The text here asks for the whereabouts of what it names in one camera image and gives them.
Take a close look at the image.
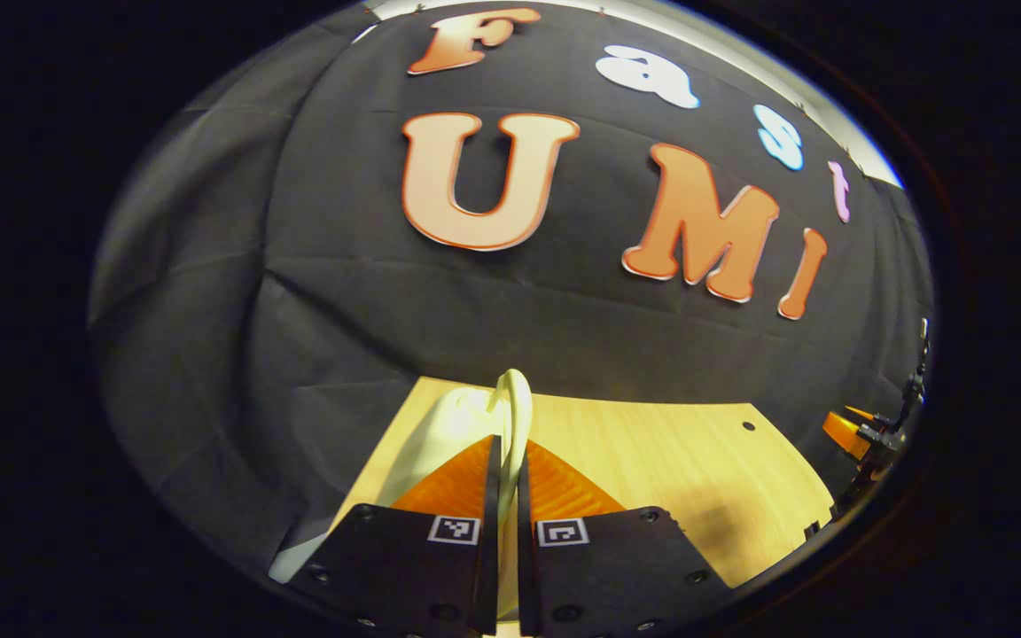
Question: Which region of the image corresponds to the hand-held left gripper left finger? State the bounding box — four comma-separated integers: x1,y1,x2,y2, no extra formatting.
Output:
289,434,504,638

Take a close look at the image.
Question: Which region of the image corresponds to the cream suitcase with handles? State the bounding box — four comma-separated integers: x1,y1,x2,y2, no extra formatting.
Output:
269,370,534,621

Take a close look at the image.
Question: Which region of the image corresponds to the black backdrop cloth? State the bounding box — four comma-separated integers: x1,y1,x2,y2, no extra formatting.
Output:
90,0,935,586

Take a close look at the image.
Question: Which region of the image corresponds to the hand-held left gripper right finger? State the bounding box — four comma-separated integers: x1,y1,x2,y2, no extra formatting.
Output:
518,440,735,638

